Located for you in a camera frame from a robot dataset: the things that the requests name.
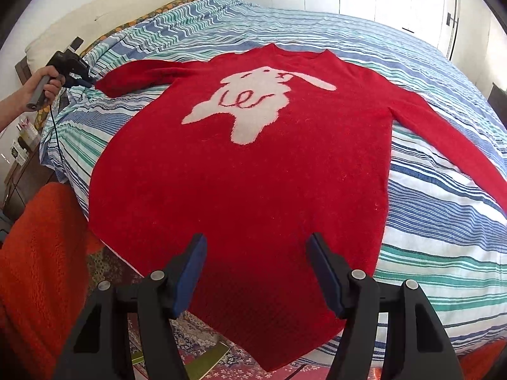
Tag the cream padded headboard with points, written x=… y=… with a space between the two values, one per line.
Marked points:
x=99 y=12

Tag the wooden nightstand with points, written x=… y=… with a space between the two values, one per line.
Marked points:
x=23 y=182

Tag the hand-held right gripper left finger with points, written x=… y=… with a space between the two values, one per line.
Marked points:
x=190 y=273

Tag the striped blue green duvet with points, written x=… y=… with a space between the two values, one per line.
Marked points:
x=435 y=225

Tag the person's left hand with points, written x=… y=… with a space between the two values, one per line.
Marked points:
x=27 y=89

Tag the small printed box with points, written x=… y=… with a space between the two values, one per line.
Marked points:
x=25 y=136

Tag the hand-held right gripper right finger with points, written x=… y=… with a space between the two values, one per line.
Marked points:
x=324 y=277

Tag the person's left forearm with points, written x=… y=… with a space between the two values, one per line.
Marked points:
x=10 y=114

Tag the orange fleece blanket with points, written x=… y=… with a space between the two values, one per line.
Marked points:
x=39 y=265

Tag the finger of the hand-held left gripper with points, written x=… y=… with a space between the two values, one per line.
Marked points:
x=84 y=82

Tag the red sweater with white rabbit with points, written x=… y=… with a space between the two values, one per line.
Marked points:
x=237 y=166

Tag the dark furniture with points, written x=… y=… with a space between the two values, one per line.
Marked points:
x=498 y=97

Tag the green flat book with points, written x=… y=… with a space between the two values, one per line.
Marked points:
x=210 y=360

